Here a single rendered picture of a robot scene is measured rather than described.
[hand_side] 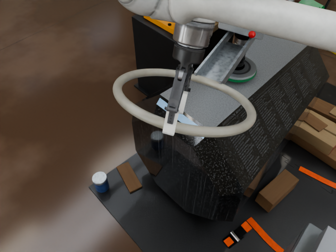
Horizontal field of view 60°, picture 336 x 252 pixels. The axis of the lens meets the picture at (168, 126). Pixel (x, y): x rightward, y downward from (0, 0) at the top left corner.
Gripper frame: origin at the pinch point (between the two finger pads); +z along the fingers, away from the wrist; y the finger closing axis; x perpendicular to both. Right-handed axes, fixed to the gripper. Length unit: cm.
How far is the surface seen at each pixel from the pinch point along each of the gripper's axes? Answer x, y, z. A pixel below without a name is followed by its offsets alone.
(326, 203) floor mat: -107, 110, 88
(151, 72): 16.3, 37.1, 1.3
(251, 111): -22.1, 21.9, 0.9
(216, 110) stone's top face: -13, 66, 22
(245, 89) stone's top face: -25, 83, 14
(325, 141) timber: -100, 141, 56
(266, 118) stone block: -41, 81, 25
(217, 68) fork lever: -8, 56, -1
